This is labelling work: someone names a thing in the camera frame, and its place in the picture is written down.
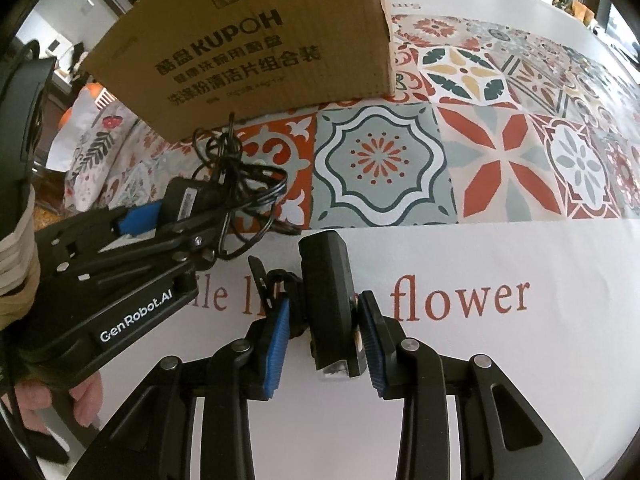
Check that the white tissue paper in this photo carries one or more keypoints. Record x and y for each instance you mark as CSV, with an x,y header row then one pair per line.
x,y
65,150

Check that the brown cardboard box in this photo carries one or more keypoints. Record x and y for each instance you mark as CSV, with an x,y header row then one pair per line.
x,y
250,35

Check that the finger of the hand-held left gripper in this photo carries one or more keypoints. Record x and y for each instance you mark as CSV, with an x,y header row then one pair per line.
x,y
197,241
135,220

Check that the person's left hand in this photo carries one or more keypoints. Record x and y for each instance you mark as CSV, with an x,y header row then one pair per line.
x,y
85,400

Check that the orange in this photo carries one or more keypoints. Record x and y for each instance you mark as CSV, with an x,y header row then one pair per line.
x,y
92,91
65,119

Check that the tile-patterned tablecloth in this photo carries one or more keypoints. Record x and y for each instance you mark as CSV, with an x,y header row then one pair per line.
x,y
500,310

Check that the white plastic fruit basket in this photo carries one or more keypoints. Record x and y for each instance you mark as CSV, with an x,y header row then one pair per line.
x,y
101,96

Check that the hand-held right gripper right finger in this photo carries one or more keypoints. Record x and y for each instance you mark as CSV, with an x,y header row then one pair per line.
x,y
372,350

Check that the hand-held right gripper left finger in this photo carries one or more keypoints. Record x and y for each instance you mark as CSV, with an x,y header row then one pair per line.
x,y
277,345

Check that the black power adapter brick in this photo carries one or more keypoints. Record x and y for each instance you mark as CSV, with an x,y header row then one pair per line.
x,y
325,285

